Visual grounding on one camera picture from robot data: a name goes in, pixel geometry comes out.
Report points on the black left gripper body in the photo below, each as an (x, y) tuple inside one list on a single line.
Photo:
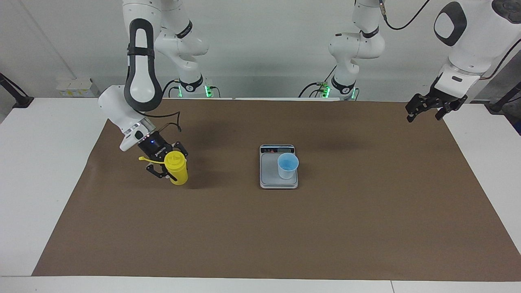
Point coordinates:
[(441, 99)]

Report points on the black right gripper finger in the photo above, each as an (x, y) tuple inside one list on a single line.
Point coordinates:
[(181, 148), (156, 173)]

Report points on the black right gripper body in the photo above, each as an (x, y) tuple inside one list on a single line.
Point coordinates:
[(154, 147)]

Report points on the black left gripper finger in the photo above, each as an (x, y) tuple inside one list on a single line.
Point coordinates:
[(458, 103), (418, 103)]

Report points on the yellow squeeze bottle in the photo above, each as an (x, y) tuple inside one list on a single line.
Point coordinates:
[(179, 175)]

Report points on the light blue plastic cup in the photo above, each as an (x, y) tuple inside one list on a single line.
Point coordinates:
[(287, 173)]

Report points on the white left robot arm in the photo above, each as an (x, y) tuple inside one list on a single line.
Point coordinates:
[(354, 44)]

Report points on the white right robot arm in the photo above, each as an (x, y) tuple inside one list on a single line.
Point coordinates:
[(140, 77)]

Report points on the silver digital kitchen scale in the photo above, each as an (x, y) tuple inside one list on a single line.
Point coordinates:
[(268, 171)]

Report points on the black clamp stand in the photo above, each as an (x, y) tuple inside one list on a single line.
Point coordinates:
[(22, 101), (496, 106)]

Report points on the brown table mat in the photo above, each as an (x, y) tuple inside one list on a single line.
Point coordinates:
[(244, 228)]

